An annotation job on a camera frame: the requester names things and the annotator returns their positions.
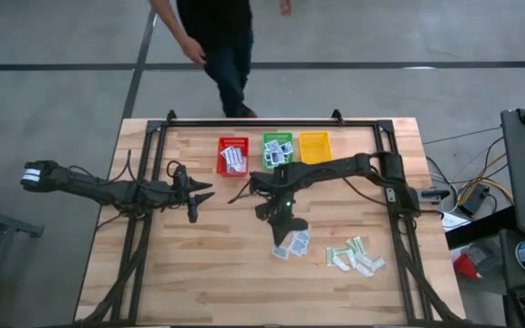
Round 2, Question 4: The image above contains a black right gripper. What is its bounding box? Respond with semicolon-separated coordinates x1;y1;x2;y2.
255;199;309;248

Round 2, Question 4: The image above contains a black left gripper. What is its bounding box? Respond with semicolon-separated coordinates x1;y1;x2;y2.
161;163;216;224

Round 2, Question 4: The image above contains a red plastic basket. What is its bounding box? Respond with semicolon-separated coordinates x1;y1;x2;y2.
215;136;250;178

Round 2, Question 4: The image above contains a green plastic basket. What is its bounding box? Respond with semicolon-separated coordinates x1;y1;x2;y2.
262;131;295;172

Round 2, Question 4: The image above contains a yellow plastic basket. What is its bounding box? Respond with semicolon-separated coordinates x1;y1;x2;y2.
298;130;334;165

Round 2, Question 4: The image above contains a person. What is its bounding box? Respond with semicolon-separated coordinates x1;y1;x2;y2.
147;0;294;119

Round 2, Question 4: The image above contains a black elongated device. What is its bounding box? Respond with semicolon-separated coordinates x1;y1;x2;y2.
419;189;452;202

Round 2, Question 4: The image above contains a white paper sheet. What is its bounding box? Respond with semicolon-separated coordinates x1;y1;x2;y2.
439;210;472;231

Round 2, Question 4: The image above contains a red fabric item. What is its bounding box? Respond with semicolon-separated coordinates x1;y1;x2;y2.
452;252;479;281

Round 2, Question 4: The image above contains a black power box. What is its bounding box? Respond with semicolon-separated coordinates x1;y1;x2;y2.
457;183;491;216

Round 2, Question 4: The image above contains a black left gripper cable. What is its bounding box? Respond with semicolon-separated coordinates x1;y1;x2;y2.
166;159;189;181

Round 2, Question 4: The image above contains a yellow cable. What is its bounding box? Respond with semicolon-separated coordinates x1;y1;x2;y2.
453;152;515;206

